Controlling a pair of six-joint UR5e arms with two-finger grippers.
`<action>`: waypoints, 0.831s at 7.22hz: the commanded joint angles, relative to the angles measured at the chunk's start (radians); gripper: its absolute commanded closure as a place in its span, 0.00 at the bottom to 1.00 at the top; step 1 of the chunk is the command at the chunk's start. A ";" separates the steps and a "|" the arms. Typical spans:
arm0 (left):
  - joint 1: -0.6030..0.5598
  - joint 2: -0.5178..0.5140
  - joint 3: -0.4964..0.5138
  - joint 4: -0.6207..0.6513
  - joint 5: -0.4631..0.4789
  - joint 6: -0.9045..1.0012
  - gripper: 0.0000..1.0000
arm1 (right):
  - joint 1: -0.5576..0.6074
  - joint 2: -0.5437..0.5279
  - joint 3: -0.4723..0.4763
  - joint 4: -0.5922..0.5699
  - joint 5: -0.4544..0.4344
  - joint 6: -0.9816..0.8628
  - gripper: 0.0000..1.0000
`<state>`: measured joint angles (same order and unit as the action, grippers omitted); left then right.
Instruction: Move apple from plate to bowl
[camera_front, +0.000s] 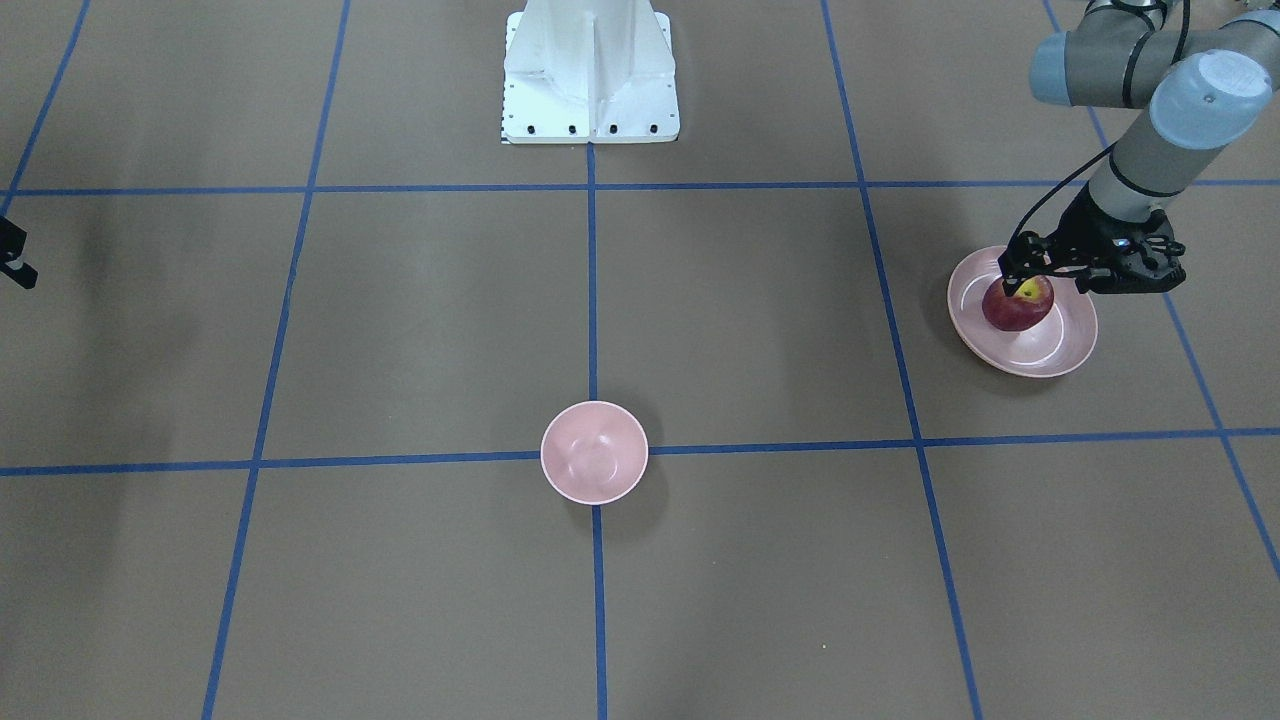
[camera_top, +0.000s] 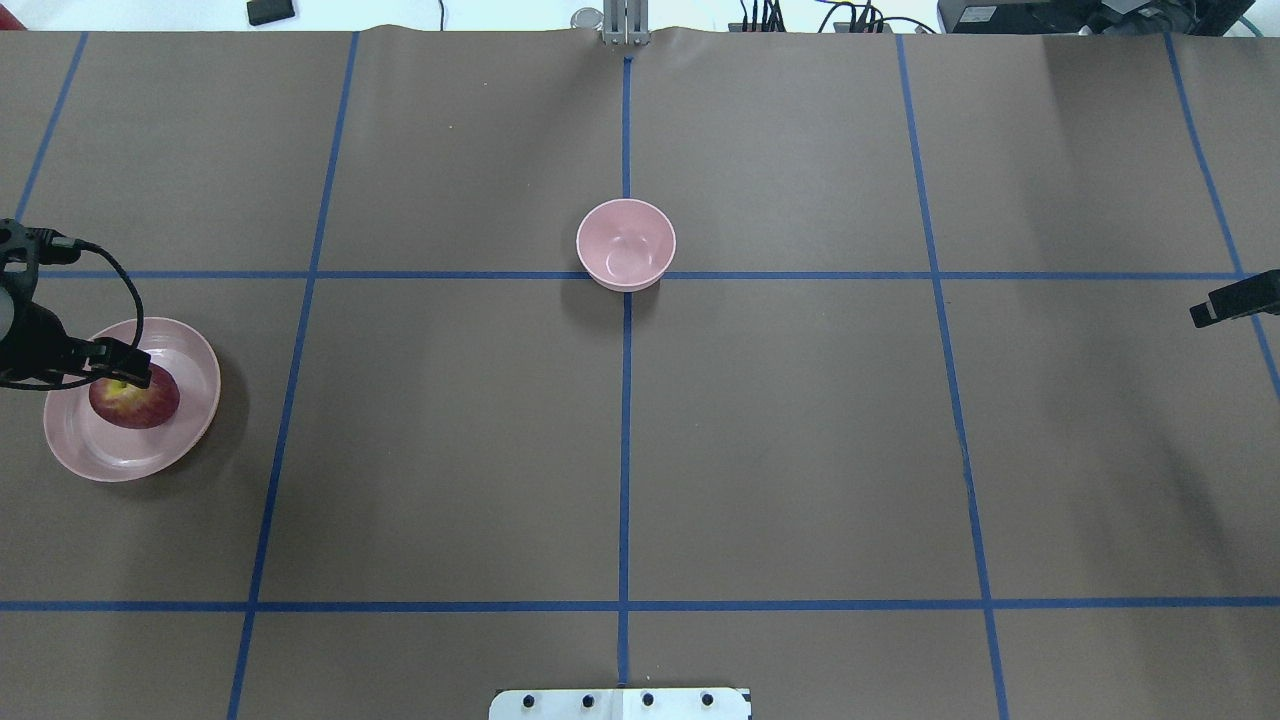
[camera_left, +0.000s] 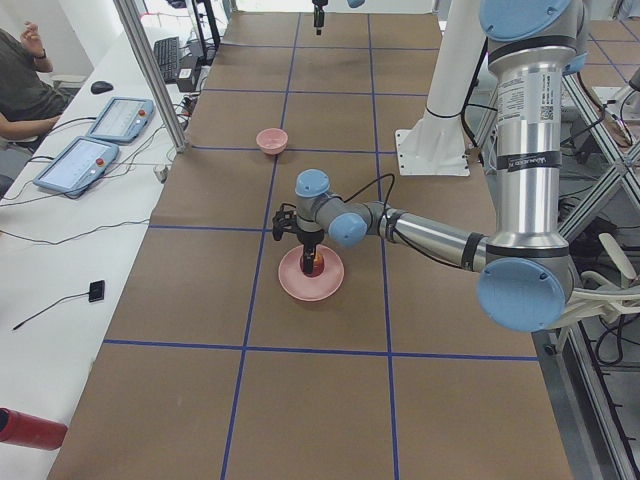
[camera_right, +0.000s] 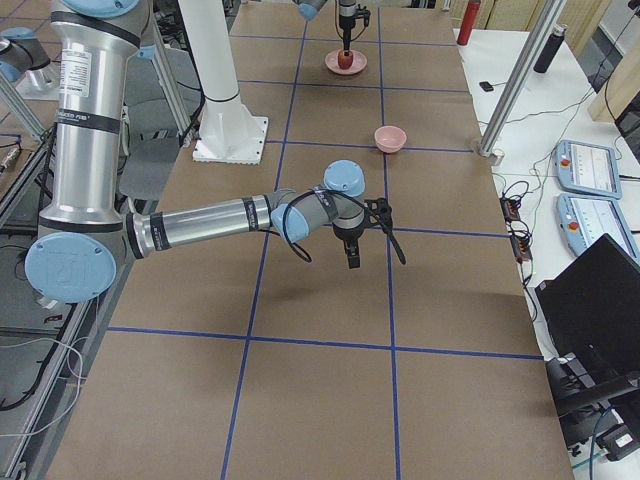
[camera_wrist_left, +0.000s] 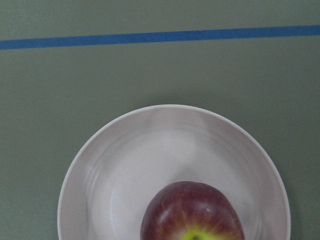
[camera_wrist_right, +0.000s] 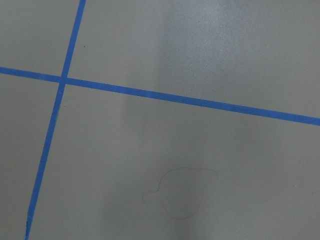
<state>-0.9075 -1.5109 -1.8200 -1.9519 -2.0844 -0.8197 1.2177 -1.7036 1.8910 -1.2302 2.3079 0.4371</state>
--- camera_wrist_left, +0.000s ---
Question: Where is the red apple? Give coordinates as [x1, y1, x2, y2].
[140, 181, 245, 240]

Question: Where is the pink plate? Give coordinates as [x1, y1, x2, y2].
[57, 104, 291, 240]

